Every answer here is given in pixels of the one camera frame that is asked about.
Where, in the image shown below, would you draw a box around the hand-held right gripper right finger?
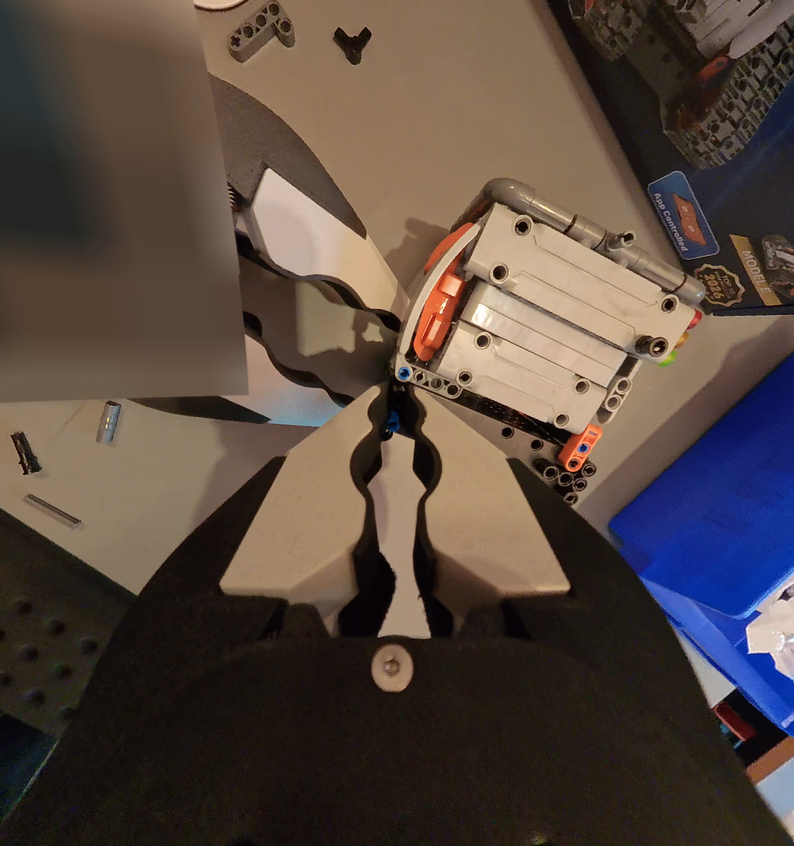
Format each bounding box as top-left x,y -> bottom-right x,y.
409,390 -> 572,634

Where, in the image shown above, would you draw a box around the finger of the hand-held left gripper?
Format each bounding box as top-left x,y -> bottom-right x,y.
250,167 -> 407,333
241,311 -> 358,427

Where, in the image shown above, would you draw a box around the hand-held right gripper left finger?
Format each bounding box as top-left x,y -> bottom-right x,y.
219,386 -> 389,634

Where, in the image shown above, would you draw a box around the grey building block model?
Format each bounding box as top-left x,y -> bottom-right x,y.
390,177 -> 705,508

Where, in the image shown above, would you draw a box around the grey angled beam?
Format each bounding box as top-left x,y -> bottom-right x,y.
228,0 -> 297,64

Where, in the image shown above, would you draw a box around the black angled connector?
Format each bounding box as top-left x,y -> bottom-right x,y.
332,26 -> 374,66

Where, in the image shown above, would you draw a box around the blue bin with plastic bags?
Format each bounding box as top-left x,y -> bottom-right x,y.
607,329 -> 794,752

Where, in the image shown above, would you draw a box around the short dark axle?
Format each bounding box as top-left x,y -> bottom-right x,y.
10,430 -> 43,476

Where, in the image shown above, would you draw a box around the toy kit cardboard box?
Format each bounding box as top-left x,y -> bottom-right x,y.
545,0 -> 794,316

